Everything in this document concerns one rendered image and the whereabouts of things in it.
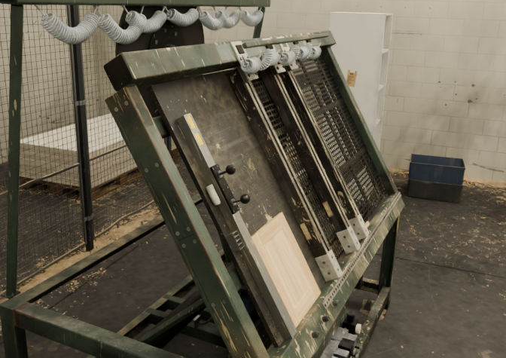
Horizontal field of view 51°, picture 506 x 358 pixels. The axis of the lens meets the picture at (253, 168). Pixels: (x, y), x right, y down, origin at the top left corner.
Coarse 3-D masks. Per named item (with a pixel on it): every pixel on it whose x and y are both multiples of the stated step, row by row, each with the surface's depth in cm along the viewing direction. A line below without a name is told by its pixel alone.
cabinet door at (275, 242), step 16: (272, 224) 228; (256, 240) 214; (272, 240) 224; (288, 240) 235; (272, 256) 220; (288, 256) 230; (272, 272) 215; (288, 272) 226; (304, 272) 236; (288, 288) 221; (304, 288) 231; (288, 304) 216; (304, 304) 226
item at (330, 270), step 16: (240, 64) 240; (240, 80) 244; (240, 96) 247; (256, 96) 248; (256, 112) 245; (256, 128) 247; (272, 128) 249; (272, 144) 246; (272, 160) 248; (288, 176) 246; (288, 192) 248; (304, 208) 247; (320, 240) 248; (320, 256) 250; (336, 272) 248
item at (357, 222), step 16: (288, 48) 291; (288, 80) 289; (304, 112) 290; (304, 128) 292; (320, 144) 290; (320, 160) 293; (336, 176) 291; (336, 192) 293; (352, 208) 292; (352, 224) 294
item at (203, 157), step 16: (192, 144) 203; (208, 160) 204; (208, 176) 204; (224, 208) 204; (240, 224) 206; (256, 256) 206; (256, 272) 206; (272, 288) 207; (272, 304) 206; (288, 320) 208; (288, 336) 207
